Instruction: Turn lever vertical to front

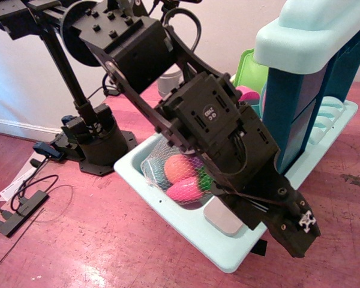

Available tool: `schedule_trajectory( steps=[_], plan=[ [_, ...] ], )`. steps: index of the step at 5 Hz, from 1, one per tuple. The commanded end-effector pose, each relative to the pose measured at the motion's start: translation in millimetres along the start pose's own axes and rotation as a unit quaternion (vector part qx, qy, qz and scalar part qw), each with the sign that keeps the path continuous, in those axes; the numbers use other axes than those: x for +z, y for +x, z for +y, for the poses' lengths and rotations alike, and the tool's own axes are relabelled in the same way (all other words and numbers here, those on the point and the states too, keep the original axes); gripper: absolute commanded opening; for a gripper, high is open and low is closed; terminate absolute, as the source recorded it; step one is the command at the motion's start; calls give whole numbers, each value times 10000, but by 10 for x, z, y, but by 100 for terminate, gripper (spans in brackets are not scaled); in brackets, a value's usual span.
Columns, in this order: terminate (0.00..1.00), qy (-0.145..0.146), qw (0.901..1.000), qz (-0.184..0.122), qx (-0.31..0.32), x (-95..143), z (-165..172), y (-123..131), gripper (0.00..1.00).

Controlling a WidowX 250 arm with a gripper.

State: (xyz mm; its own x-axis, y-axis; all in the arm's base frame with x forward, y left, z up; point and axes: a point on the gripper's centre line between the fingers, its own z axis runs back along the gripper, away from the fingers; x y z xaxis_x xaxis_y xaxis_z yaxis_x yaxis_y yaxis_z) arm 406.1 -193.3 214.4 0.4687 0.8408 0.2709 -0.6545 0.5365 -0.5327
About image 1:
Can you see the green plastic toy lid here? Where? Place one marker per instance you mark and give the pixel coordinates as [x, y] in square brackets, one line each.
[250, 73]

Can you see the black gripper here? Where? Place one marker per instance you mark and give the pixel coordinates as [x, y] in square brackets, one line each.
[204, 115]

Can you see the teal toy kitchen shelf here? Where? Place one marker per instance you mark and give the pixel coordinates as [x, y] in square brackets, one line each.
[311, 50]

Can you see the blue black clamp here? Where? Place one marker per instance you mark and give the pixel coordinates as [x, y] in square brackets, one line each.
[47, 151]

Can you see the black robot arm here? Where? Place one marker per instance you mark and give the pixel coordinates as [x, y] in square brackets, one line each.
[134, 50]

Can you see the mesh bag of toys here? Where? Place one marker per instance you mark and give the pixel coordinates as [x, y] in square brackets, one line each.
[153, 169]

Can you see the pink toy egg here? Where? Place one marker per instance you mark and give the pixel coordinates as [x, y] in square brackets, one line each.
[186, 190]

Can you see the orange toy fruit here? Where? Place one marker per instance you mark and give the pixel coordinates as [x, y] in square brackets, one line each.
[177, 168]

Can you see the white paper sheet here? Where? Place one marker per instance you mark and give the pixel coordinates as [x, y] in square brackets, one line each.
[27, 169]

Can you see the grey square sink plate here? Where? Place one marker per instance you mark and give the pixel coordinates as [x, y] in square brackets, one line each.
[223, 219]

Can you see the grey cylinder container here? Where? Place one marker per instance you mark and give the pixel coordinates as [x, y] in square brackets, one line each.
[172, 78]

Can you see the pink toy bowl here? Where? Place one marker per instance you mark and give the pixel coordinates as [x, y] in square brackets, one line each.
[248, 95]

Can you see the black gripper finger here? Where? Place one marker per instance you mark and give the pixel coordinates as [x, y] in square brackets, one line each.
[295, 234]

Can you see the light teal toy sink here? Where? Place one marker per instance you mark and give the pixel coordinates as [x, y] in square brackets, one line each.
[228, 250]

